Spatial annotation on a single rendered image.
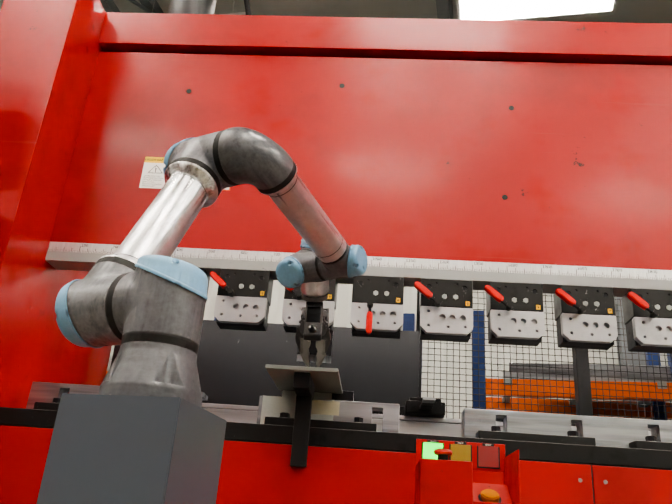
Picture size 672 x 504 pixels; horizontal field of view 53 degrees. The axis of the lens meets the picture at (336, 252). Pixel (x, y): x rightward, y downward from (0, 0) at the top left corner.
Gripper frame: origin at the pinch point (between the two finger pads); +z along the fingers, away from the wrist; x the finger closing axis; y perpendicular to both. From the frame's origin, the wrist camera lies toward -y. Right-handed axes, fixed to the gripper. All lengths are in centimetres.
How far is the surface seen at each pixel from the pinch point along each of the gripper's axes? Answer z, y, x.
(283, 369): -6.7, -17.0, 5.3
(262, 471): 19.2, -22.2, 9.8
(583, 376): 37, 77, -96
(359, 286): -15.6, 21.1, -11.2
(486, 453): 4, -31, -43
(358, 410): 12.6, -1.0, -12.9
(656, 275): -22, 26, -97
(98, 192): -37, 39, 74
